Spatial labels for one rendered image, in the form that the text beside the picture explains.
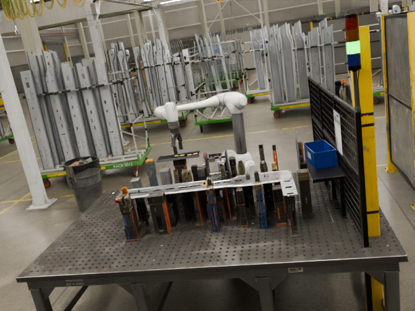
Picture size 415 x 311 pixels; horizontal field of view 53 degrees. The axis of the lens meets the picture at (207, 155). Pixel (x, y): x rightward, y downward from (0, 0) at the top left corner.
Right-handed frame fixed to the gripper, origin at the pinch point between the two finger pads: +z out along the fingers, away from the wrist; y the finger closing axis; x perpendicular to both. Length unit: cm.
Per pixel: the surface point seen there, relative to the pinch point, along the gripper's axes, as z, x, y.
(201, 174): 17.8, 22.3, 15.4
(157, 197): 18, 0, 57
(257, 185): 17, 73, 47
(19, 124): -10, -311, -177
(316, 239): 50, 111, 65
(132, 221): 36, -23, 60
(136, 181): 15.5, -29.4, 28.7
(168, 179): 17.2, -3.0, 24.1
